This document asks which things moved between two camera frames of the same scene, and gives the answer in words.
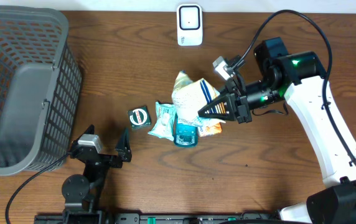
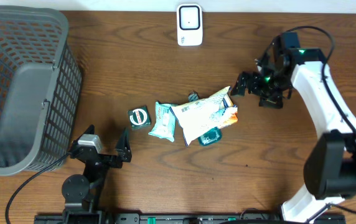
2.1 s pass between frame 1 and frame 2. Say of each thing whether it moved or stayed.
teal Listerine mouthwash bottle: moved
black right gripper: moved
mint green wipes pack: stayed
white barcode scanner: stayed
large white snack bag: moved
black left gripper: stayed
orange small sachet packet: moved
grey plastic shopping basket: stayed
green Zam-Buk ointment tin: stayed
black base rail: stayed
